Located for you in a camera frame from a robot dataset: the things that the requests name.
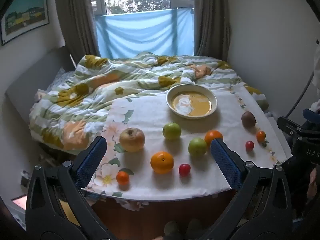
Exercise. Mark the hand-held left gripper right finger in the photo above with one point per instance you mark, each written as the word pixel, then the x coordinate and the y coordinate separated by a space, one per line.
pixel 225 162

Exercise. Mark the wrinkled yellow apple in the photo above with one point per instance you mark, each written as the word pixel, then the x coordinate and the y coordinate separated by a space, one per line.
pixel 132 140

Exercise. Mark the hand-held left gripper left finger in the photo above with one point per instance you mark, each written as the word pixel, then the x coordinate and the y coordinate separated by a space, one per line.
pixel 92 160

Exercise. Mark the person's foot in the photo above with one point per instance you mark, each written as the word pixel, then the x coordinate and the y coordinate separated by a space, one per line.
pixel 197 227
pixel 173 228

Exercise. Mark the small tangerine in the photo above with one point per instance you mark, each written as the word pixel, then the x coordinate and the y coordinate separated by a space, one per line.
pixel 260 135
pixel 122 178

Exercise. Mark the striped floral blanket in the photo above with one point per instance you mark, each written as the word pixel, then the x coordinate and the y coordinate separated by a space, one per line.
pixel 112 80

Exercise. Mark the blue cloth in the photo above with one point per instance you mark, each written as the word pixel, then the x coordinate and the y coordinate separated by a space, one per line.
pixel 145 35

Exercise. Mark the grey-brown curtain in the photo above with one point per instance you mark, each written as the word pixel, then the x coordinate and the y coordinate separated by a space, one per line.
pixel 75 17
pixel 212 17

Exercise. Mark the grey patterned bedsheet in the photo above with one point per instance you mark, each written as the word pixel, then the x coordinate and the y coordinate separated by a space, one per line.
pixel 58 78

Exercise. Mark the person's left foot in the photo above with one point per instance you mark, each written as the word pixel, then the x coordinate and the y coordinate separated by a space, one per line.
pixel 173 228

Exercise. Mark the large orange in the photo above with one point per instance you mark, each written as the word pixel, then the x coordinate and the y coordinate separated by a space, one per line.
pixel 162 162
pixel 212 135

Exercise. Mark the floral white cloth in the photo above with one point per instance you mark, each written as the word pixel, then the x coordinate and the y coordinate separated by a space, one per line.
pixel 150 115

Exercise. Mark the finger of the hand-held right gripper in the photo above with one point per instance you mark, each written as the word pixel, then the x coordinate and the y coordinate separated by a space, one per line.
pixel 287 125

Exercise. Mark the grey headboard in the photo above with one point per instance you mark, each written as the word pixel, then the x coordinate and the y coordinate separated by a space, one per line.
pixel 35 72

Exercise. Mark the cream and yellow bowl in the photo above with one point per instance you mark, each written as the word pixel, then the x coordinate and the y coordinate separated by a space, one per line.
pixel 191 100

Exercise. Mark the green apple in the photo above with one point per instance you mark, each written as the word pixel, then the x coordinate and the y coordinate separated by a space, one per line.
pixel 197 147
pixel 172 131

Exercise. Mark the pink flat box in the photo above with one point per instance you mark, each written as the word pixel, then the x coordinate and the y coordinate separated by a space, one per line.
pixel 19 202

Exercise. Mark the framed wall poster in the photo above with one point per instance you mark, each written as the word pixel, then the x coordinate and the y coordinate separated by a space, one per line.
pixel 25 17

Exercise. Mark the wooden table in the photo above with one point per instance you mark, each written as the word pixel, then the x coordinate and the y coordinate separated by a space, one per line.
pixel 160 212

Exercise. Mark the red cherry tomato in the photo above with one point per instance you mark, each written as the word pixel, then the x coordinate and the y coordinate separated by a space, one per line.
pixel 184 170
pixel 249 145

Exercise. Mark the person's right foot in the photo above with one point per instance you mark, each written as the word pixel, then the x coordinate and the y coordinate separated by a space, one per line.
pixel 197 227

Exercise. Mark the brown kiwi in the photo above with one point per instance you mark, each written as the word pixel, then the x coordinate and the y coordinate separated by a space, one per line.
pixel 248 119

